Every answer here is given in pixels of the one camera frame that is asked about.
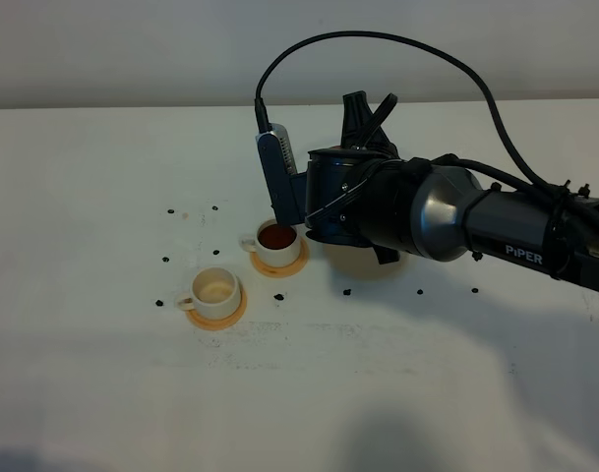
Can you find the wooden coaster front left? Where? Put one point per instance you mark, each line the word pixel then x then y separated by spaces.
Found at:
pixel 214 325

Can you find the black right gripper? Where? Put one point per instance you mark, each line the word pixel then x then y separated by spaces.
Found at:
pixel 353 196

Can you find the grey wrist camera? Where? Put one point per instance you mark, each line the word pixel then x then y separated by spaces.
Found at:
pixel 287 186

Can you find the round beige teapot tray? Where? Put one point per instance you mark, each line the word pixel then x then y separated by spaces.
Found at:
pixel 360 263

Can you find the wooden coaster near teapot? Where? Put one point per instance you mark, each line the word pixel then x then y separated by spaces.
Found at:
pixel 286 271

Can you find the white teacup front left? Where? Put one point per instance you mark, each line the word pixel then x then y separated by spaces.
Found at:
pixel 214 294

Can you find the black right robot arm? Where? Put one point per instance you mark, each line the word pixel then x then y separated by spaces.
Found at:
pixel 457 206

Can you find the white teacup near teapot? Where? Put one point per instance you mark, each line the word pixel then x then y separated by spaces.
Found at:
pixel 274 245

